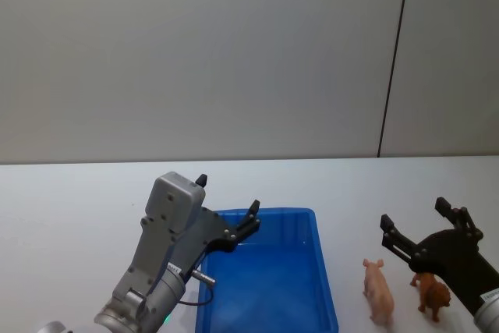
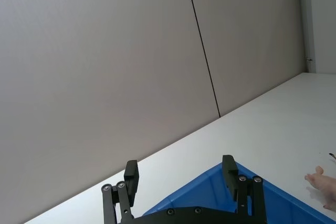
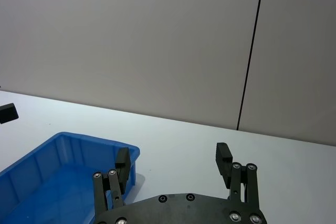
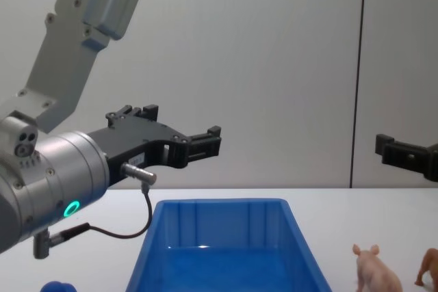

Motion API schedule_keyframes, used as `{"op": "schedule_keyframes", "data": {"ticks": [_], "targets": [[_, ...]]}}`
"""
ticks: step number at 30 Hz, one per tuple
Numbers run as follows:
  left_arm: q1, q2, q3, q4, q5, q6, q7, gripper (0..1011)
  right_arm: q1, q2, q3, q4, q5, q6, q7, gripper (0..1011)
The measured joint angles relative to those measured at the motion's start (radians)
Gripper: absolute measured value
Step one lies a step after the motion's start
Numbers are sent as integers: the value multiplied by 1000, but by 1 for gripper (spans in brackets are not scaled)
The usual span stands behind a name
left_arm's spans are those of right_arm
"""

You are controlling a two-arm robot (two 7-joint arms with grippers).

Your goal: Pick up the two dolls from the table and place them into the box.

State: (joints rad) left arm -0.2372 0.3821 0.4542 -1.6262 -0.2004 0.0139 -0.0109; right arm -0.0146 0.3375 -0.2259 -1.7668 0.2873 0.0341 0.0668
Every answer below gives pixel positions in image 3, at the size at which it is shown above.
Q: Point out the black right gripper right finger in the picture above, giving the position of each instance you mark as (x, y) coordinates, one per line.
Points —
(223, 161)

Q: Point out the blue plastic bin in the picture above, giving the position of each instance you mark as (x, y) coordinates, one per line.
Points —
(52, 195)

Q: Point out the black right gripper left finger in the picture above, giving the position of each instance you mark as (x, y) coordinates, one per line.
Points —
(123, 166)

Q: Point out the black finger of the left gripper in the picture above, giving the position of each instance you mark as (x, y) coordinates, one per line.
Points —
(8, 113)

